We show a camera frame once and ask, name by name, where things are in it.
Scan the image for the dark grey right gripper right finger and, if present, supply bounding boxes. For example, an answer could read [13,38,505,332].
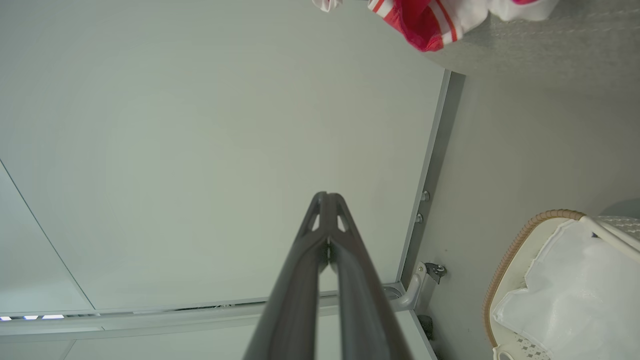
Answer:
[327,193,414,360]

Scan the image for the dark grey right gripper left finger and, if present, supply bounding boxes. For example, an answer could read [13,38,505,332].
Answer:
[243,191,330,360]

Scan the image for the red basketball jersey black letters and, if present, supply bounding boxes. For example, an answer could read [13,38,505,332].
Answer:
[367,0,464,53]

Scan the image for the white garment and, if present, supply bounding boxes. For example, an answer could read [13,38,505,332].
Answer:
[450,0,559,23]

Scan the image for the white laundry basket woven rim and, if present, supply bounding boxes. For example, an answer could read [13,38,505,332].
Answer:
[482,209,640,360]

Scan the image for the grey partition stand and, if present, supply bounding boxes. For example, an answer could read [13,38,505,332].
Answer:
[387,260,448,343]

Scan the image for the grey fabric sofa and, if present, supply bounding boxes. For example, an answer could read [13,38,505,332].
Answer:
[424,0,640,97]

